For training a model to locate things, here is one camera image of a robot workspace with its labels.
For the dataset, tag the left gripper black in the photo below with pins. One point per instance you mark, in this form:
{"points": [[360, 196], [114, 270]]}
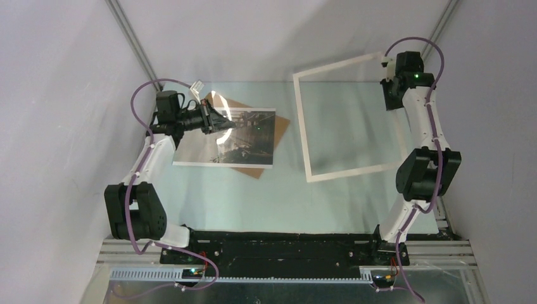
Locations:
{"points": [[212, 121]]}

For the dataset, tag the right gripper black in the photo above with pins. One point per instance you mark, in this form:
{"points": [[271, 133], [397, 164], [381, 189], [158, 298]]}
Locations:
{"points": [[390, 104]]}

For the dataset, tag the clear plastic sheet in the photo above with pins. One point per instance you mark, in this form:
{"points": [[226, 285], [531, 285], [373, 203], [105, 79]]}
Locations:
{"points": [[220, 116]]}

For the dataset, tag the white wooden picture frame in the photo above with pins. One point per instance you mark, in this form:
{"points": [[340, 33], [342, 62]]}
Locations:
{"points": [[310, 177]]}

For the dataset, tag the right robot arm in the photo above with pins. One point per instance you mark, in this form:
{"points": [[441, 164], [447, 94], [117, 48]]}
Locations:
{"points": [[428, 170]]}

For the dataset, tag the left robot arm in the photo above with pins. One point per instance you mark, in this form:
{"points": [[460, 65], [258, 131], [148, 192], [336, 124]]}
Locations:
{"points": [[136, 205]]}

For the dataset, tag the black and white photo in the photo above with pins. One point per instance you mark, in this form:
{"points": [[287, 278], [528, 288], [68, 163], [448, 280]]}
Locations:
{"points": [[250, 144]]}

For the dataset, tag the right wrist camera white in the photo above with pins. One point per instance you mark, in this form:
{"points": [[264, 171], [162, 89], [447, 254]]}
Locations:
{"points": [[388, 68]]}

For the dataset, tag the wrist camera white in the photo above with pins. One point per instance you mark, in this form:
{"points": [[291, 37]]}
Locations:
{"points": [[195, 89], [388, 68]]}

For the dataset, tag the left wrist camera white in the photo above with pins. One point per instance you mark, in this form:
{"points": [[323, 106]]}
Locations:
{"points": [[195, 89]]}

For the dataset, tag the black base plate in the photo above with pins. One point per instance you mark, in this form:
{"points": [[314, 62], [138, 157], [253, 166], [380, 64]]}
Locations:
{"points": [[270, 255]]}

